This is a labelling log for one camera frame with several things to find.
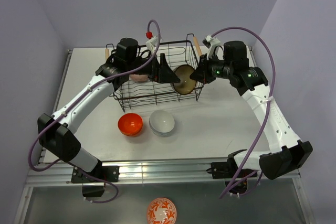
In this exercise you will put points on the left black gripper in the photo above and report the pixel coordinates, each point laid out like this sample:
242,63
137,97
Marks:
161,73

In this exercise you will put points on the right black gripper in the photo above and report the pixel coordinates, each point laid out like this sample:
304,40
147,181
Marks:
201,73

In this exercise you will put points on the brown bowl beige inside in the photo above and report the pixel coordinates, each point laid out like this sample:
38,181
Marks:
186,84

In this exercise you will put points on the black white patterned bowl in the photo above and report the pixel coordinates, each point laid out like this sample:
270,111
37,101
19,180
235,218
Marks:
139,77

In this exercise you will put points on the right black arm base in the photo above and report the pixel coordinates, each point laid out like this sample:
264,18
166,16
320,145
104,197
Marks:
226,170

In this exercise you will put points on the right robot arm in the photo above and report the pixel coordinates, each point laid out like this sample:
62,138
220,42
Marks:
287,151

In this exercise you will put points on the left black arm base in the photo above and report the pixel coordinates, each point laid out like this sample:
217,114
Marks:
96,183

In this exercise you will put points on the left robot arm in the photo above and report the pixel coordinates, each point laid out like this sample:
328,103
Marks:
57,132

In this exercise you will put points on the orange white patterned bowl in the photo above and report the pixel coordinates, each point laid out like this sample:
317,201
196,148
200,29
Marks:
161,210

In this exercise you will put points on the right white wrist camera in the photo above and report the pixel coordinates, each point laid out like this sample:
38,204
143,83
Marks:
211,41

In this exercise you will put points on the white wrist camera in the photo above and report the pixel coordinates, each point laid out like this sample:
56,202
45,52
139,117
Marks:
153,42
211,41

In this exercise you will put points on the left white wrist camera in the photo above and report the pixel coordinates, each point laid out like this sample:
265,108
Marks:
153,42

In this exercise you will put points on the aluminium mounting rail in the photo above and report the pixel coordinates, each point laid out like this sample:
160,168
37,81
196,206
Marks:
134,172

